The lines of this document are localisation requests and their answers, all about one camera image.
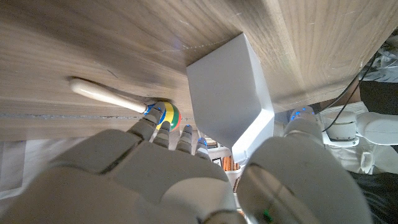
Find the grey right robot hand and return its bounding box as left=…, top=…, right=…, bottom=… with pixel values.
left=0, top=101, right=374, bottom=224

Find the white milk carton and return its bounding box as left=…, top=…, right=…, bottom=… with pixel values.
left=185, top=32, right=276, bottom=164

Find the colourful striped wooden maraca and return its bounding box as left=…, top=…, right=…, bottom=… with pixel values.
left=68, top=77, right=182, bottom=131

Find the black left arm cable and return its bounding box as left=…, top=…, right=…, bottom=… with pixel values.
left=322, top=55, right=377, bottom=132

